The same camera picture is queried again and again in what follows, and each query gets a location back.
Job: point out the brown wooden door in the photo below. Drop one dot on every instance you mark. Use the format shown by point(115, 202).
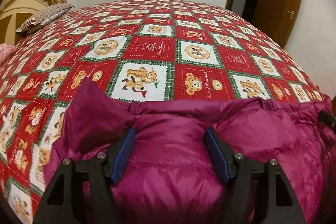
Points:
point(278, 3)

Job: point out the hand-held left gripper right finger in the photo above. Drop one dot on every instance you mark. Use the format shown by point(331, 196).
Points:
point(218, 155)

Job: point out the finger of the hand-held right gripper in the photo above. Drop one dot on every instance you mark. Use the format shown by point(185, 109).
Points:
point(328, 120)

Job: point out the bed with red printed sheet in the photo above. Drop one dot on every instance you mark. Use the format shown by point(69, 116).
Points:
point(157, 48)

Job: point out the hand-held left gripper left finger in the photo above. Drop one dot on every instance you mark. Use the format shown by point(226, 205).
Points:
point(123, 155)

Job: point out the pink floral folded blanket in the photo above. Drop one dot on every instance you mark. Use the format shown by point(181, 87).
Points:
point(5, 52)

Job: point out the striped pillow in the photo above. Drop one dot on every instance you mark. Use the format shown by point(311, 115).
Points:
point(44, 16)

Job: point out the purple puffer jacket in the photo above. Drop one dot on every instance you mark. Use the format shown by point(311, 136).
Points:
point(170, 140)

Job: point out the cream wooden headboard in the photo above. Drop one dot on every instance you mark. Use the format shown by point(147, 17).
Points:
point(15, 11)

